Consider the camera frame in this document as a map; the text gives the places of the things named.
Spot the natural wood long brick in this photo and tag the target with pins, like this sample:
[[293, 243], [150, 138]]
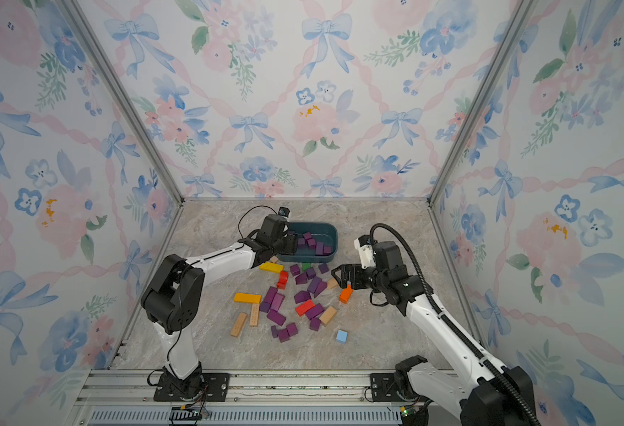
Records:
[[239, 324], [254, 316]]

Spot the purple brick beside red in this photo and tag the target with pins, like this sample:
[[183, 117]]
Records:
[[315, 312]]

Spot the purple brick left of arch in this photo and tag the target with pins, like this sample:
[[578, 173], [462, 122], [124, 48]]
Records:
[[271, 294]]

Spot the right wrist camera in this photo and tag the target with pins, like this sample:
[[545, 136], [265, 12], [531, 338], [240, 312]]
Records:
[[364, 247]]

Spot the aluminium front rail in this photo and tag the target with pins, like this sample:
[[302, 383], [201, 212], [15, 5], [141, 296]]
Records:
[[255, 397]]

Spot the orange brick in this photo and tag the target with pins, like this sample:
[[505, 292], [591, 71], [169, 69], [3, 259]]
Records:
[[345, 295]]

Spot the light blue cube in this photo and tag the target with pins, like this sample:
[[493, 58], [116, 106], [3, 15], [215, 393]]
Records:
[[342, 336]]

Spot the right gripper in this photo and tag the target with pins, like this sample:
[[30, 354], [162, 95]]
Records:
[[352, 269]]

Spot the red arch brick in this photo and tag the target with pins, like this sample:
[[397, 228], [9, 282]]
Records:
[[283, 280]]

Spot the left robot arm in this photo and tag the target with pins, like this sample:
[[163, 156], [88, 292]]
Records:
[[172, 299]]

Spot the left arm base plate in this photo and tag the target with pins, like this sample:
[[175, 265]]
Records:
[[209, 387]]

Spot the yellow-orange brick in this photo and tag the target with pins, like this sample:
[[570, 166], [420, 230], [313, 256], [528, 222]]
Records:
[[247, 298]]

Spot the natural wood long brick left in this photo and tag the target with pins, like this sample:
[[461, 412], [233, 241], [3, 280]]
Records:
[[239, 324]]

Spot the natural wood brick lower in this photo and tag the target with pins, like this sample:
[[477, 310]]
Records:
[[328, 315]]

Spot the teal plastic storage bin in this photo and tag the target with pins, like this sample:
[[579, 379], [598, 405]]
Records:
[[325, 234]]

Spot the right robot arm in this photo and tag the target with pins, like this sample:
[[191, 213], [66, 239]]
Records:
[[483, 390]]

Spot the red rectangular brick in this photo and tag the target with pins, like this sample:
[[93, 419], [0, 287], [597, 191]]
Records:
[[303, 308]]

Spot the purple triangle brick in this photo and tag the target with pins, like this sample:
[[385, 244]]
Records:
[[314, 284]]

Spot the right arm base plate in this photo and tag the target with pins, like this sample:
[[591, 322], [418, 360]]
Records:
[[384, 388]]

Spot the yellow long brick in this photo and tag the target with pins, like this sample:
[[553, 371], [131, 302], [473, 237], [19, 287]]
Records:
[[271, 267]]

